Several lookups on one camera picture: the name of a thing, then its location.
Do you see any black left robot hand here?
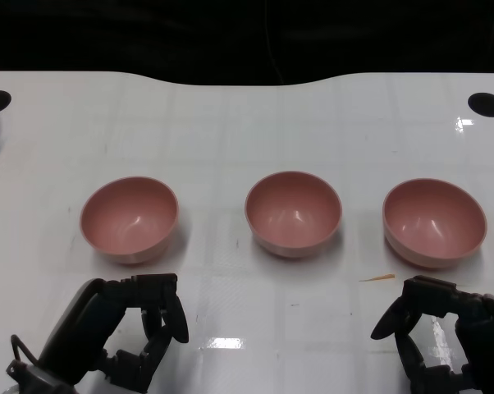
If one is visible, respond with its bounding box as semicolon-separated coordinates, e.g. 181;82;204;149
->
37;273;190;394

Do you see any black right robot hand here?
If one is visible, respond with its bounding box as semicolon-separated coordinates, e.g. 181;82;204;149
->
369;275;494;394

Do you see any pink plastic bowl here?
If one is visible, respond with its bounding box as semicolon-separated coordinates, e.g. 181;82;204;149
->
244;171;343;259
382;177;488;270
79;176;180;266

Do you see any black backdrop cloth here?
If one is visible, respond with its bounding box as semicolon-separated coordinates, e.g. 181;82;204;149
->
0;0;494;86

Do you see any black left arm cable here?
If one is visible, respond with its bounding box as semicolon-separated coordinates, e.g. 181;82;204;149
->
9;334;41;369

